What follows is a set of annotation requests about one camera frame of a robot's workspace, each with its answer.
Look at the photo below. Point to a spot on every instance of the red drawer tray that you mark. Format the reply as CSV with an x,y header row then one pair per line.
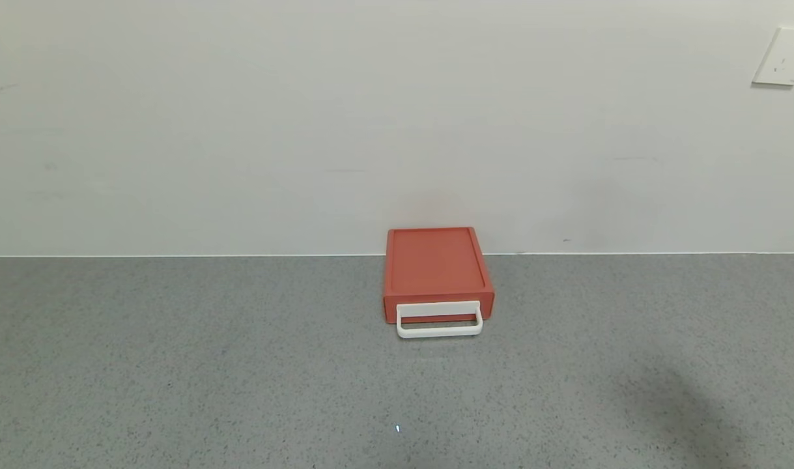
x,y
439,318

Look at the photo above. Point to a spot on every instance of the red drawer casing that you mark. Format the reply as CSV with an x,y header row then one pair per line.
x,y
434,264

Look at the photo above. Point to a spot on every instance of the white wall socket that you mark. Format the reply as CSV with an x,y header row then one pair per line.
x,y
785,57

